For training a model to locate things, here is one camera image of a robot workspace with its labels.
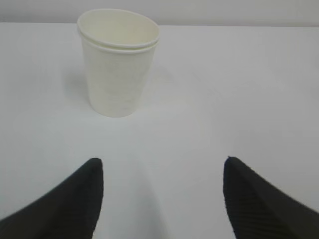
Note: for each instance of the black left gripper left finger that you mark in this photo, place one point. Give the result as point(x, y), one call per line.
point(69, 211)

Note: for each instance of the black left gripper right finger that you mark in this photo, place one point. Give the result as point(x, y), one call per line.
point(258, 210)

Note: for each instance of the white paper cup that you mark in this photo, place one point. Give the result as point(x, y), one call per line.
point(118, 49)

